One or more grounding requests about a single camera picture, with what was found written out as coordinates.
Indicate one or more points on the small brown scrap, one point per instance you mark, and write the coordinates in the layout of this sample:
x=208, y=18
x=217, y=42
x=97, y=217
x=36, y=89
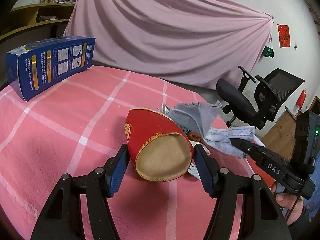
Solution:
x=195, y=138

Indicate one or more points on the red white chair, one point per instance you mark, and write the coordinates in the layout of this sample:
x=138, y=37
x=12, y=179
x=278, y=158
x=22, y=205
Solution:
x=262, y=177

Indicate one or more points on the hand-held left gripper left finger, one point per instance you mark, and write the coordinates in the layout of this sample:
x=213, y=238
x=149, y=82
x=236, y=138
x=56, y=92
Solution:
x=118, y=172

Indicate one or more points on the person's right forearm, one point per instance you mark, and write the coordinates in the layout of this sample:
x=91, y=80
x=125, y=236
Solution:
x=302, y=220

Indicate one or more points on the pink draped sheet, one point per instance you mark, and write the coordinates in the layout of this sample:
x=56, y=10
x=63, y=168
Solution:
x=162, y=30

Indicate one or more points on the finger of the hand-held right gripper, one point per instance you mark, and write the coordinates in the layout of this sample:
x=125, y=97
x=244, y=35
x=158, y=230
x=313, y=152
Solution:
x=250, y=150

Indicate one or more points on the person's right hand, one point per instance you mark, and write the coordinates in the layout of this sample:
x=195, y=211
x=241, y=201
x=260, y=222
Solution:
x=287, y=205

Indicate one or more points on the wooden bookshelf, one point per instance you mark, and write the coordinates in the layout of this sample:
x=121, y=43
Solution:
x=25, y=15

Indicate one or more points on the green hanging bag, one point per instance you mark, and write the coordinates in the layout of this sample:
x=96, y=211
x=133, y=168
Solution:
x=267, y=52

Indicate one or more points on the small red hanging charm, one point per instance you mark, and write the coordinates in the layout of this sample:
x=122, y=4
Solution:
x=301, y=98

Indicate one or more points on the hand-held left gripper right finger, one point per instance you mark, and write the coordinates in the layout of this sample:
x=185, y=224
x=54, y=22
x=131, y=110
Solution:
x=203, y=170

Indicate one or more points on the red paper cup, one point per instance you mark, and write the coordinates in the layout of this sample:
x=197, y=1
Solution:
x=155, y=135

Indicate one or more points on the blue cardboard box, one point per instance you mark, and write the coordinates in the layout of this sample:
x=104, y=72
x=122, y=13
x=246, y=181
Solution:
x=50, y=62

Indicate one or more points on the blue pleated face mask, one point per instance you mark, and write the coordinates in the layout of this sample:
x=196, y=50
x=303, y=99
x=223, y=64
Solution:
x=225, y=140

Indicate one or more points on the white and blue sachet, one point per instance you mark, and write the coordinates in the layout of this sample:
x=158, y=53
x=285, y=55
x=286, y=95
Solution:
x=193, y=171

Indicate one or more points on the red wall poster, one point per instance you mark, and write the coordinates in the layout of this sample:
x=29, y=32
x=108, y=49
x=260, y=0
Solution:
x=284, y=36

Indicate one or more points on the grey-blue crumpled face mask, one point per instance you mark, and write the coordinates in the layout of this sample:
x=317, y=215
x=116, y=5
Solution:
x=192, y=115

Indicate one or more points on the black office chair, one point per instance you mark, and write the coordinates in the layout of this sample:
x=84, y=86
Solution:
x=237, y=97

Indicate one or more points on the stack of papers in shelf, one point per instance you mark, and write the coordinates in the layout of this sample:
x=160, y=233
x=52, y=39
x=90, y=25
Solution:
x=47, y=18

